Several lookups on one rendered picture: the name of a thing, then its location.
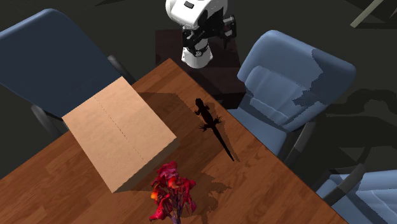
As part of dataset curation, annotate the brown wooden table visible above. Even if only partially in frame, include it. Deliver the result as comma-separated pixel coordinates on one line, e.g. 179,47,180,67
0,57,349,224

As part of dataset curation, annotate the tan cardboard box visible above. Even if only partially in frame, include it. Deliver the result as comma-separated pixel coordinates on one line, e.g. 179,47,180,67
61,76,180,194

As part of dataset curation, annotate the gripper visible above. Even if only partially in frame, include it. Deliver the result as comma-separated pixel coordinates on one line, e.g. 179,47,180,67
182,8,237,48

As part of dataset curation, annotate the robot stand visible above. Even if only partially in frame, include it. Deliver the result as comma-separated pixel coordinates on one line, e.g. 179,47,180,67
155,29,247,110

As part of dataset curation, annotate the dark blue chair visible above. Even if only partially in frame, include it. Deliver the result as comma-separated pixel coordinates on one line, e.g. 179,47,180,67
0,8,137,138

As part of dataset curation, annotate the red flower bunch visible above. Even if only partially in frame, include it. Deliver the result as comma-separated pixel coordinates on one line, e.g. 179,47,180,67
148,160,198,224

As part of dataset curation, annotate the light blue chair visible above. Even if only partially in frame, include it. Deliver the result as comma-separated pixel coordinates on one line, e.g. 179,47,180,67
316,162,397,224
227,29,358,170

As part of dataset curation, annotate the black lizard figure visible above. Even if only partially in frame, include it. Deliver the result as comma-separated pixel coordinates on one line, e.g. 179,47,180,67
193,97,236,162

